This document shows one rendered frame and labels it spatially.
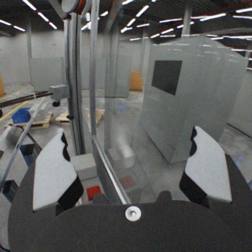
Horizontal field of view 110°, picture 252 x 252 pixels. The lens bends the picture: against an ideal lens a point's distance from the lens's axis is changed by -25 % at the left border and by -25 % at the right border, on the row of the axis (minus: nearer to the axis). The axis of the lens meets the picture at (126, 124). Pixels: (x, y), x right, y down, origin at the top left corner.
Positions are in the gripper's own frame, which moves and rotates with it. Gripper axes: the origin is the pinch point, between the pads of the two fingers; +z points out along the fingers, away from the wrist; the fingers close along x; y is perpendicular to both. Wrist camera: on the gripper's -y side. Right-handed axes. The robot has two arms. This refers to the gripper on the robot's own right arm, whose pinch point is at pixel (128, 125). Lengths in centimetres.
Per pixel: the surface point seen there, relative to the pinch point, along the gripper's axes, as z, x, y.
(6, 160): 17, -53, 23
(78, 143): 58, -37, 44
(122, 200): 15.9, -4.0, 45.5
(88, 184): 32, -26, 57
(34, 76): 615, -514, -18
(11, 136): 37, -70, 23
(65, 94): 54, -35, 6
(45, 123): 233, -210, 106
